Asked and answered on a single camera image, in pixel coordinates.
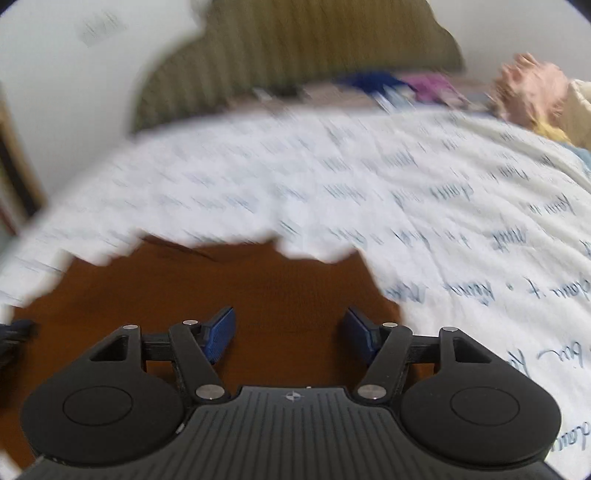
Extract brown knit sweater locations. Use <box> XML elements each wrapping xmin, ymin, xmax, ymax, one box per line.
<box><xmin>1</xmin><ymin>237</ymin><xmax>403</xmax><ymax>467</ymax></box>

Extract pink clothes pile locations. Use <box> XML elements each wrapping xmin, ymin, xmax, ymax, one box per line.
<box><xmin>492</xmin><ymin>53</ymin><xmax>569</xmax><ymax>130</ymax></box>

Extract gold tower fan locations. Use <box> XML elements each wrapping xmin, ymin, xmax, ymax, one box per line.
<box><xmin>0</xmin><ymin>91</ymin><xmax>46</xmax><ymax>237</ymax></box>

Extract white script-print bedsheet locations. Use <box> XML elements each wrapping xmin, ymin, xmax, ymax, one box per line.
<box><xmin>1</xmin><ymin>108</ymin><xmax>590</xmax><ymax>479</ymax></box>

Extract purple garment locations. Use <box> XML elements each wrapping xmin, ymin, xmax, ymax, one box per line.
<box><xmin>404</xmin><ymin>73</ymin><xmax>465</xmax><ymax>105</ymax></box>

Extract blue garment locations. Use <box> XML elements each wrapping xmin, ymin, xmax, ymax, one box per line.
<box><xmin>338</xmin><ymin>71</ymin><xmax>413</xmax><ymax>95</ymax></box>

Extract cream quilted jacket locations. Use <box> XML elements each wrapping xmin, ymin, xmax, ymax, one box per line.
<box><xmin>559</xmin><ymin>79</ymin><xmax>591</xmax><ymax>150</ymax></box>

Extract olive striped headboard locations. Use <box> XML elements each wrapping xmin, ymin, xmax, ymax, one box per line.
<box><xmin>131</xmin><ymin>0</ymin><xmax>464</xmax><ymax>133</ymax></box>

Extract white wall sockets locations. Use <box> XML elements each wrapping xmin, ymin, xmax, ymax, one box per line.
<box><xmin>76</xmin><ymin>10</ymin><xmax>127</xmax><ymax>47</ymax></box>

